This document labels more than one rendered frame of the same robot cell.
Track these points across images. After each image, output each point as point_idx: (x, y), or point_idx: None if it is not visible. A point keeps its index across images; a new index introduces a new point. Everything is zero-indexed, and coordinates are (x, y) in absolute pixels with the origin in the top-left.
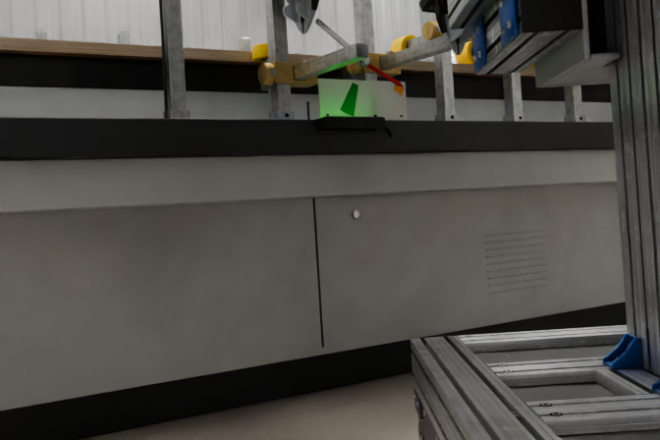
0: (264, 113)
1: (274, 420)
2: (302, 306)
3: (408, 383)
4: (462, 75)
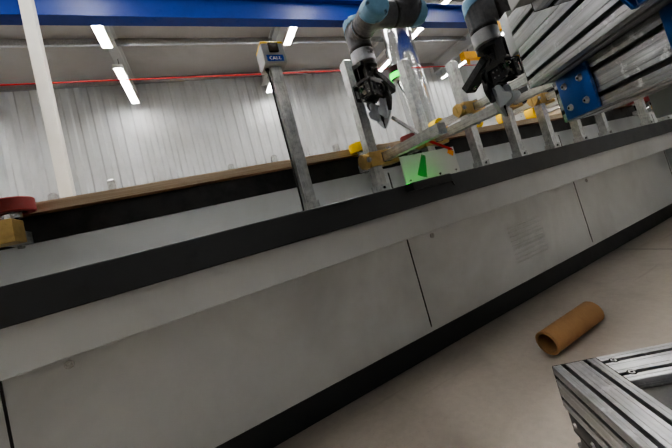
0: (364, 186)
1: (420, 400)
2: (413, 304)
3: (491, 339)
4: None
